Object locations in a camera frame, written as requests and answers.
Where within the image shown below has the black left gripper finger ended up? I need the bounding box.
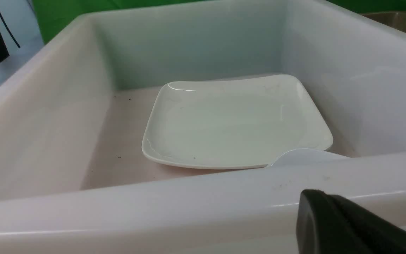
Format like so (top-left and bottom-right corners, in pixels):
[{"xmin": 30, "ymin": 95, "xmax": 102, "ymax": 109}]
[{"xmin": 296, "ymin": 189, "xmax": 406, "ymax": 254}]

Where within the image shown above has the white square plate in bin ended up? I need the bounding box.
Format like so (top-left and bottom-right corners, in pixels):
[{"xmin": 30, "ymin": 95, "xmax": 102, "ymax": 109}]
[{"xmin": 141, "ymin": 74, "xmax": 333, "ymax": 169}]

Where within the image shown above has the olive brown plastic bin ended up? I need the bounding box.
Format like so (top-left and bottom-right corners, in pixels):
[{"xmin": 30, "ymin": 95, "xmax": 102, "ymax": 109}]
[{"xmin": 361, "ymin": 11, "xmax": 406, "ymax": 33}]

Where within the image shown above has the large white plastic bin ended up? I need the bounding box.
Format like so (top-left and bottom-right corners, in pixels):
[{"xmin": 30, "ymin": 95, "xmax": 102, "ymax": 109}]
[{"xmin": 0, "ymin": 0, "xmax": 406, "ymax": 254}]

